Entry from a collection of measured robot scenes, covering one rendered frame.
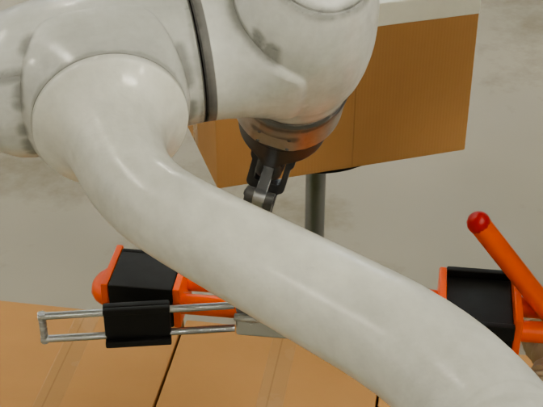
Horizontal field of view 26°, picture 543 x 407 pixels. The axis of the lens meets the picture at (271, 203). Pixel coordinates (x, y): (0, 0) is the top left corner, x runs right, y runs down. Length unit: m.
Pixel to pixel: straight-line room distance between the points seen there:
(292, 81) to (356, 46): 0.05
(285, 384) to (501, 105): 2.31
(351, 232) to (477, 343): 3.00
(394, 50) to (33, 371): 1.03
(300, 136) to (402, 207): 2.81
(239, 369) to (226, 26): 1.51
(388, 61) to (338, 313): 2.02
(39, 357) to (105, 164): 1.63
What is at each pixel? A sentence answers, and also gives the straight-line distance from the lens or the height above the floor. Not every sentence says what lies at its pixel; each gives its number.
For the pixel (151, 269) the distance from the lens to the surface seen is 1.25.
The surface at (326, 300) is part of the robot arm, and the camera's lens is 0.61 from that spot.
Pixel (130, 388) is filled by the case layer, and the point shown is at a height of 0.54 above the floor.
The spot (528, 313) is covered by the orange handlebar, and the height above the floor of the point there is 1.26.
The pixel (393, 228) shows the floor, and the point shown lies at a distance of 3.61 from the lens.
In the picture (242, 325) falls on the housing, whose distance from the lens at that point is 1.24.
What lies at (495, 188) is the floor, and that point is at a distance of 3.84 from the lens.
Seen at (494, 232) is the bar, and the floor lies 1.37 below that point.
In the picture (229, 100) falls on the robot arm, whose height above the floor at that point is 1.65.
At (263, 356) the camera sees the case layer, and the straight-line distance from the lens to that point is 2.28.
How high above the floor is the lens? 2.03
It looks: 33 degrees down
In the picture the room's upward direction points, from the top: straight up
